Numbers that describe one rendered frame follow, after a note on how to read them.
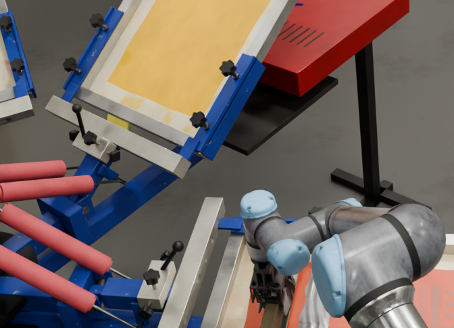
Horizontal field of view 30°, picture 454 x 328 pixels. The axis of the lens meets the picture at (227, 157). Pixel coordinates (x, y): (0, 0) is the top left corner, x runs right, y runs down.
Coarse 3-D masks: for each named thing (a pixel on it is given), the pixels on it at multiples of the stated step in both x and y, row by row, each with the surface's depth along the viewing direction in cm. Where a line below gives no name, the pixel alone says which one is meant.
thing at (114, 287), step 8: (112, 280) 209; (120, 280) 209; (128, 280) 208; (136, 280) 208; (104, 288) 207; (112, 288) 207; (120, 288) 206; (128, 288) 206; (136, 288) 206; (104, 296) 206; (112, 296) 205; (120, 296) 204; (128, 296) 204; (136, 296) 203; (168, 296) 202; (104, 304) 208; (112, 304) 207; (120, 304) 206; (128, 304) 206
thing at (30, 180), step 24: (0, 168) 223; (24, 168) 229; (48, 168) 234; (72, 168) 243; (0, 192) 210; (24, 192) 214; (48, 192) 220; (72, 192) 227; (0, 216) 207; (24, 216) 208; (48, 240) 208; (72, 240) 210; (0, 264) 198; (24, 264) 199; (96, 264) 210; (48, 288) 200; (72, 288) 201
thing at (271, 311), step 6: (270, 306) 192; (276, 306) 192; (282, 306) 197; (264, 312) 191; (270, 312) 190; (276, 312) 191; (282, 312) 197; (264, 318) 189; (270, 318) 189; (276, 318) 191; (264, 324) 188; (270, 324) 188; (276, 324) 191
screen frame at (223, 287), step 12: (228, 240) 222; (240, 240) 221; (228, 252) 218; (240, 252) 219; (444, 252) 210; (228, 264) 214; (228, 276) 211; (216, 288) 209; (228, 288) 209; (216, 300) 205; (228, 300) 209; (216, 312) 202; (204, 324) 200; (216, 324) 199
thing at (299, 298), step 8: (304, 272) 213; (432, 272) 207; (440, 272) 206; (448, 272) 206; (304, 280) 211; (424, 280) 205; (432, 280) 205; (440, 280) 204; (448, 280) 204; (296, 288) 209; (304, 288) 209; (296, 296) 207; (304, 296) 207; (256, 304) 207; (296, 304) 205; (304, 304) 205; (248, 312) 205; (256, 312) 205; (296, 312) 203; (288, 320) 202; (296, 320) 201; (336, 320) 199; (344, 320) 199
